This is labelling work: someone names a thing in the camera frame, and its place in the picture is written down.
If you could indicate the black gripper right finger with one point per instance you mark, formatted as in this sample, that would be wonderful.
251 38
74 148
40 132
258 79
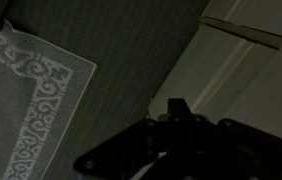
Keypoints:
241 150

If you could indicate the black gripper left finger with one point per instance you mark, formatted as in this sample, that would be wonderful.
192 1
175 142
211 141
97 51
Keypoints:
124 150

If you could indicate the wooden drawer without clothes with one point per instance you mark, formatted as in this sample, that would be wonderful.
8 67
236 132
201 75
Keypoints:
187 76

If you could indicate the wide wooden drawer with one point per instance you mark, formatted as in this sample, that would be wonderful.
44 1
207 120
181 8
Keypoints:
267 13

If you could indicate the grey patterned rug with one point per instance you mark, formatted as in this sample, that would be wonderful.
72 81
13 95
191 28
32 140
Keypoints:
21 110

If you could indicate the wooden bed frame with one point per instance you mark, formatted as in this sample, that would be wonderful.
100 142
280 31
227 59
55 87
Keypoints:
244 31

